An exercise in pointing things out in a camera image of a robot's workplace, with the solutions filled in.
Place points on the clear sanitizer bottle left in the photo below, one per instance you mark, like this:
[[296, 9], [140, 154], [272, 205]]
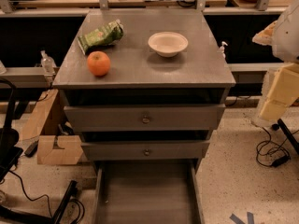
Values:
[[47, 62]]

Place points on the orange fruit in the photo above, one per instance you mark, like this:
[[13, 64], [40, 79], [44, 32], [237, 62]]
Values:
[[98, 63]]

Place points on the white pump bottle right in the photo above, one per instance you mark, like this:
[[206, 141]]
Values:
[[222, 48]]

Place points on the grey drawer cabinet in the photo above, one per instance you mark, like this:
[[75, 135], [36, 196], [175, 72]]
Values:
[[198, 75]]

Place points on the green snack bag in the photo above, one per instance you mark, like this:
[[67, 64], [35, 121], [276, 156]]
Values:
[[104, 35]]

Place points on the black power brick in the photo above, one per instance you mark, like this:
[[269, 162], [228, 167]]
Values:
[[31, 150]]

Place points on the white bowl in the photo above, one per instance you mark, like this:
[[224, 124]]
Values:
[[168, 44]]

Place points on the grey open bottom drawer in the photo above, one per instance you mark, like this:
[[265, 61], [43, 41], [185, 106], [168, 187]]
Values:
[[147, 192]]

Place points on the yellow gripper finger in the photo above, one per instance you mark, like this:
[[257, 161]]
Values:
[[284, 91], [264, 37]]

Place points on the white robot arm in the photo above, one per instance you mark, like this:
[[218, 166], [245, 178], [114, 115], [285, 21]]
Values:
[[283, 36]]

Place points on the wooden block piece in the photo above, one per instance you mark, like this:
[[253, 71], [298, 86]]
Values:
[[59, 150]]

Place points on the black chair base left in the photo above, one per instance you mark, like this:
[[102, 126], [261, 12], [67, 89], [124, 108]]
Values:
[[9, 137]]

